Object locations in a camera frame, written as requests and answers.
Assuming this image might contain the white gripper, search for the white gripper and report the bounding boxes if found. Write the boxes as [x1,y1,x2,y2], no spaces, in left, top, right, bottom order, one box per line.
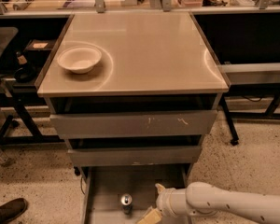
[136,183,189,224]

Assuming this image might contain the redbull can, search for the redbull can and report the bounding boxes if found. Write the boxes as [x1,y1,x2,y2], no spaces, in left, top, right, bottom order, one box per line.
[120,193,133,215]

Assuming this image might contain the grey middle drawer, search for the grey middle drawer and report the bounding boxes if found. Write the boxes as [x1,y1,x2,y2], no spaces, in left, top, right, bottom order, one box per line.
[68,146,202,167]

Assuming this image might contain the open grey bottom drawer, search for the open grey bottom drawer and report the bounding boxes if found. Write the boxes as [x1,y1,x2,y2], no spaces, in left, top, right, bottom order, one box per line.
[81,164,187,224]

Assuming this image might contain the grey top drawer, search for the grey top drawer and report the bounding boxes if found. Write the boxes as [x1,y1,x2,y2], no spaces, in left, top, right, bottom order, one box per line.
[50,110,217,139]

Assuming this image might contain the grey drawer cabinet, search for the grey drawer cabinet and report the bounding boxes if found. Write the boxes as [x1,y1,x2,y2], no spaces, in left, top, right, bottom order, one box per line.
[34,11,231,224]

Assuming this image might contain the brown shoe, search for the brown shoe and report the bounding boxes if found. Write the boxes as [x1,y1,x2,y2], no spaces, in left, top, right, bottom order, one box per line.
[0,198,28,224]

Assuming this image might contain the grey bench right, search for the grey bench right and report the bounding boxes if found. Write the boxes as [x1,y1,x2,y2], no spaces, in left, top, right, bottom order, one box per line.
[219,63,280,146]

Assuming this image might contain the white paper bowl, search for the white paper bowl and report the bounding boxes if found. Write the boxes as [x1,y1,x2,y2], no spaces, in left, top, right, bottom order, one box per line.
[57,46,102,75]

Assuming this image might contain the black table frame left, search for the black table frame left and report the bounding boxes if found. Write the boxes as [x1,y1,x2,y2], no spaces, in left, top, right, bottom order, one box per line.
[0,80,62,146]

